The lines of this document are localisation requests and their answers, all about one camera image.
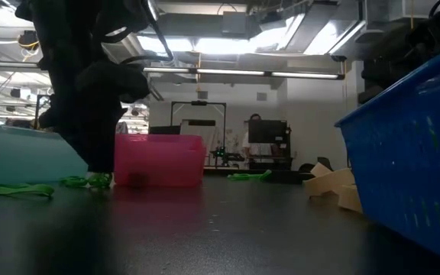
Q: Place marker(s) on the device with green light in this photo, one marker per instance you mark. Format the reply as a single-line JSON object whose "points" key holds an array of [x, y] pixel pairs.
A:
{"points": [[222, 153]]}

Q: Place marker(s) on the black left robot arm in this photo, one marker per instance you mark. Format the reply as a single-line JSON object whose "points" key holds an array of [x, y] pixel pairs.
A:
{"points": [[63, 30]]}

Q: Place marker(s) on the red plastic basket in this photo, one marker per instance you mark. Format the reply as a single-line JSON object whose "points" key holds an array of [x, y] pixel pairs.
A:
{"points": [[159, 160]]}

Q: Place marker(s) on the blue plastic basket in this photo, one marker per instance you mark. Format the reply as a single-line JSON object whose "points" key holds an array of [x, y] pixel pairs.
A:
{"points": [[415, 153]]}

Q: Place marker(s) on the long thin green rubber band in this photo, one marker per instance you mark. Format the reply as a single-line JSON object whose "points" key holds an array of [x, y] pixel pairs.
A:
{"points": [[21, 189]]}

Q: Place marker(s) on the black camera stand frame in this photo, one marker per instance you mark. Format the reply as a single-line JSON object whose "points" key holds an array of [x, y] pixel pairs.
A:
{"points": [[199, 102]]}

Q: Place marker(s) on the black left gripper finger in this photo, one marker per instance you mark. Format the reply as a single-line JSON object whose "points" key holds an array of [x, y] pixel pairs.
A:
{"points": [[107, 145], [86, 145]]}

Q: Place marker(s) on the white ceiling vent box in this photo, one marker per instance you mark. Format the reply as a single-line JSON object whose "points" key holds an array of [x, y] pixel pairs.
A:
{"points": [[407, 9]]}

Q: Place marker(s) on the teal plastic basket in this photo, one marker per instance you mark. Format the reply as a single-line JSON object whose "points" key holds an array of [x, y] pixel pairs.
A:
{"points": [[13, 156]]}

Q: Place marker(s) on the black monitor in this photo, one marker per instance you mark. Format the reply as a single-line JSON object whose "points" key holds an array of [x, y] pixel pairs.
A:
{"points": [[267, 131]]}

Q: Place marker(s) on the black chair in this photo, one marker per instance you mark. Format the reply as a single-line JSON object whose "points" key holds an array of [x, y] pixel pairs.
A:
{"points": [[307, 167]]}

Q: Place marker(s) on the white sheet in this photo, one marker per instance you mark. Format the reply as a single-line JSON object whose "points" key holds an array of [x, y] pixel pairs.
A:
{"points": [[204, 135]]}

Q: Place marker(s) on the person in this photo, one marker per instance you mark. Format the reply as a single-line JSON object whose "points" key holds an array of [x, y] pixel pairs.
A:
{"points": [[255, 116]]}

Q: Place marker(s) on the black desk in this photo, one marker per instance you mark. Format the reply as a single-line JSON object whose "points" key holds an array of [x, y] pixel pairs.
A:
{"points": [[269, 163]]}

